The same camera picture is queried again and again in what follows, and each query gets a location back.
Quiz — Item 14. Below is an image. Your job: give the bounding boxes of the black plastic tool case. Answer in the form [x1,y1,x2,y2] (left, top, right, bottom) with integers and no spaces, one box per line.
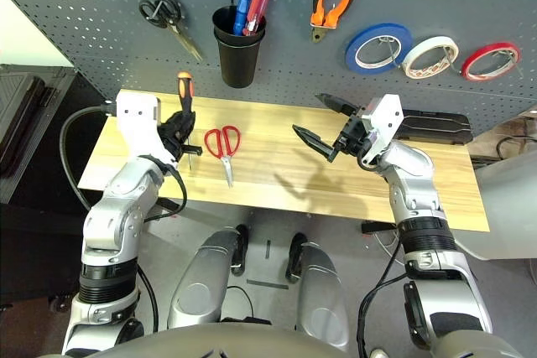
[0,64,79,204]

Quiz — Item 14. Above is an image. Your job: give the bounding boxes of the black handled scissors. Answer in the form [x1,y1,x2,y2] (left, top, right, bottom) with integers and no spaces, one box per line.
[138,0,204,62]

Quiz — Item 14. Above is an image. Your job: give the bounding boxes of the light grey rounded object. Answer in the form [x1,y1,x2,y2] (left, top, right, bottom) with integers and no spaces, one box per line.
[472,152,537,261]

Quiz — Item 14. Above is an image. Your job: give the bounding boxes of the black table leg bracket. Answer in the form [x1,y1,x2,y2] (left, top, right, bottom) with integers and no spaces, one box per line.
[361,220,398,234]

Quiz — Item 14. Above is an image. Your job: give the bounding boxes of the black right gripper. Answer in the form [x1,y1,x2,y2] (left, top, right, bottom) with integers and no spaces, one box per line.
[292,92,371,163]

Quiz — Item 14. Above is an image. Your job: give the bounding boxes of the blue tape roll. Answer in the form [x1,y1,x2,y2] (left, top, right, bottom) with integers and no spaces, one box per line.
[345,22,414,75]

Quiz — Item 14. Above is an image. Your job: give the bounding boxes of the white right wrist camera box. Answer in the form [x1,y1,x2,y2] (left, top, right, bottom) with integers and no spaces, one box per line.
[358,94,404,166]

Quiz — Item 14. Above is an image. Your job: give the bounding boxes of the silver left robot leg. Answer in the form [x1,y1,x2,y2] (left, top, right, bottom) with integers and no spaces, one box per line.
[167,226,251,329]

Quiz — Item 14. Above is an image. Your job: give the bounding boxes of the black orange screwdriver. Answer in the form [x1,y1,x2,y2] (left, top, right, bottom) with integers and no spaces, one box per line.
[175,71,196,173]

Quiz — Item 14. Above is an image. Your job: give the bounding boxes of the black looped floor cable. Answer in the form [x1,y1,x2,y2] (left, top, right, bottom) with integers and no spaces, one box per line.
[496,135,532,160]

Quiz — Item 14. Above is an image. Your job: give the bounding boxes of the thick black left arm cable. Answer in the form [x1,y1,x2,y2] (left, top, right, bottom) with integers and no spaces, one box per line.
[58,104,118,212]

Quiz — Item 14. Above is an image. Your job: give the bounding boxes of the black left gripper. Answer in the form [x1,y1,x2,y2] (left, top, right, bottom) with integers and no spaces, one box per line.
[158,111,203,162]

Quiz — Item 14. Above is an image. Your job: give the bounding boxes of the blue handled screwdriver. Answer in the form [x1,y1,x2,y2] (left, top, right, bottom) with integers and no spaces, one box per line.
[232,0,253,36]

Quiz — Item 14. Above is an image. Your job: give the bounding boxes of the silver right robot leg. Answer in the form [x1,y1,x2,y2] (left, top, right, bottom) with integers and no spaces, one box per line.
[286,231,350,350]

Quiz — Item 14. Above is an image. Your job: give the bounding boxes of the red handled scissors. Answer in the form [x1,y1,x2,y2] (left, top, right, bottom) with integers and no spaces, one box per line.
[204,124,242,189]

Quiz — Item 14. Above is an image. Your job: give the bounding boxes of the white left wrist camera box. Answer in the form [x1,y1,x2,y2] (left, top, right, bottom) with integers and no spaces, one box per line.
[115,89,177,166]

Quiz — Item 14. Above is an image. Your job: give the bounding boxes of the orange black pliers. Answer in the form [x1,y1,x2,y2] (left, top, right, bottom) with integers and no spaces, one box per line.
[309,0,362,44]

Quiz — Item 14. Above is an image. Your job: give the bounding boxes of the black plastic cup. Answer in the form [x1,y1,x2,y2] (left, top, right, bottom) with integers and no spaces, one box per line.
[211,5,268,90]

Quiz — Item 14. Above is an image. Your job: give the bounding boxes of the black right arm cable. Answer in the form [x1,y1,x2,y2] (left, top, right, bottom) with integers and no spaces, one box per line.
[356,240,408,358]

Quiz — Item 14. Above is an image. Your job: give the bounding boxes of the silver robot leg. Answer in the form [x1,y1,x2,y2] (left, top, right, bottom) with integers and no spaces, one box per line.
[167,226,251,329]
[286,231,350,350]

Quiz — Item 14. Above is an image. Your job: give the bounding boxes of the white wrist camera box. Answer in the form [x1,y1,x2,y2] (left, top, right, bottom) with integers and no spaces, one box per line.
[115,89,177,166]
[358,94,404,166]

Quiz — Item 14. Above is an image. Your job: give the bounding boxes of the white tape roll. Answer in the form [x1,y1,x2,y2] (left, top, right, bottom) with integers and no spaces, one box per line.
[400,35,461,80]

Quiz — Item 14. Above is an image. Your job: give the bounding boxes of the red tape roll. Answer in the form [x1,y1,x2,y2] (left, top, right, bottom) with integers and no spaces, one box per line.
[461,42,523,82]

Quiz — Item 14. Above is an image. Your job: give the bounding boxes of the grey robot torso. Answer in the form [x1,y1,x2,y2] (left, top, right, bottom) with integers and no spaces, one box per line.
[83,323,362,358]

